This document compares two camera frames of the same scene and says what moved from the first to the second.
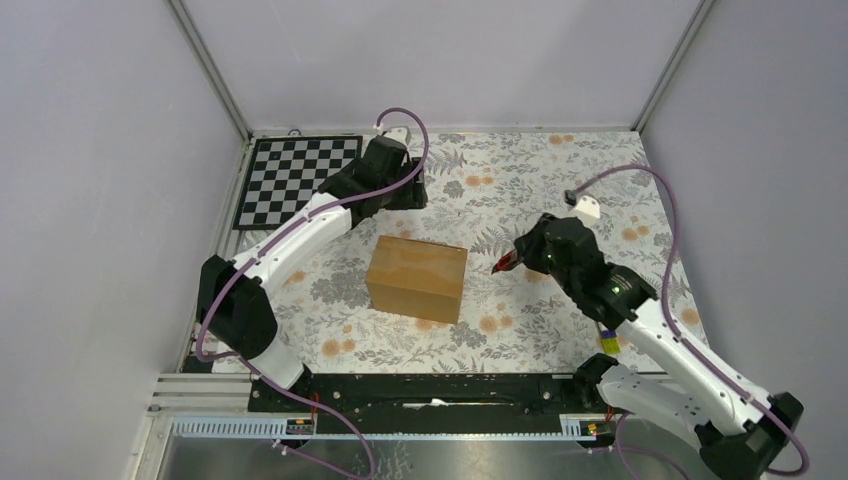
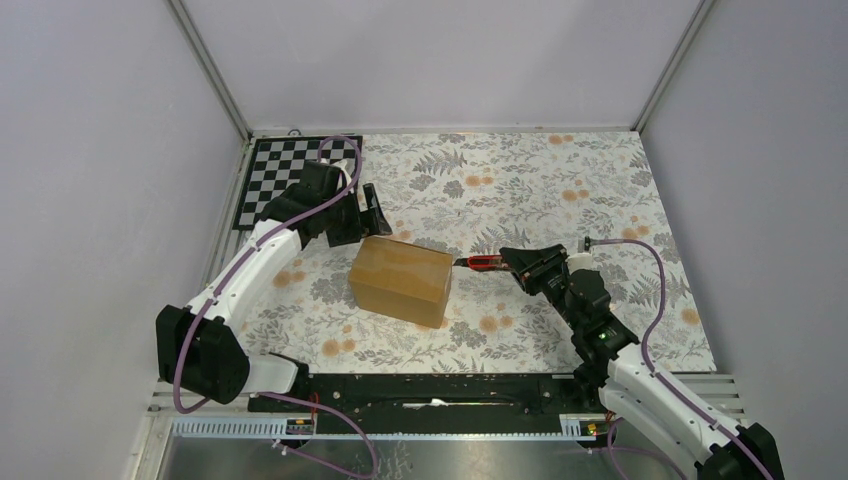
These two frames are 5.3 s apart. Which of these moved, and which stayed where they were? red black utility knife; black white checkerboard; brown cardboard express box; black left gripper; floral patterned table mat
Moved: black left gripper; brown cardboard express box; red black utility knife
Stayed: black white checkerboard; floral patterned table mat
